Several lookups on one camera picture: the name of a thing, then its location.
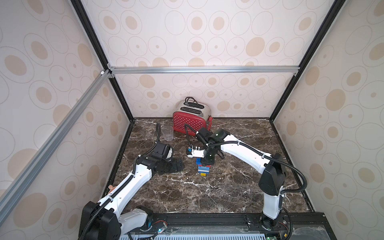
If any blue long lego brick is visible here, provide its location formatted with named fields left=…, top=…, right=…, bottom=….
left=198, top=166, right=210, bottom=171

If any clear plastic cup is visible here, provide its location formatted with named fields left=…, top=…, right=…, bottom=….
left=161, top=126, right=174, bottom=142

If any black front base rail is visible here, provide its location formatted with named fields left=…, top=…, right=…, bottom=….
left=77, top=211, right=337, bottom=240

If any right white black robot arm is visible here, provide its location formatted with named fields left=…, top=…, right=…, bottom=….
left=184, top=124, right=308, bottom=230

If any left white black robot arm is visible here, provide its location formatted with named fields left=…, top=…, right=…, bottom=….
left=79, top=124, right=184, bottom=240

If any horizontal aluminium rail back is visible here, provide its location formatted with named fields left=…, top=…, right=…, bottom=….
left=103, top=66, right=300, bottom=76

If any red polka dot toaster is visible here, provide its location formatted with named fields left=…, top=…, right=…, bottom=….
left=173, top=97, right=213, bottom=134

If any diagonal aluminium rail left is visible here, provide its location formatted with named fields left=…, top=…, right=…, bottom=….
left=1, top=70, right=111, bottom=225

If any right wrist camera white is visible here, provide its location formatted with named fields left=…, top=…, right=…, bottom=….
left=186, top=147, right=205, bottom=158

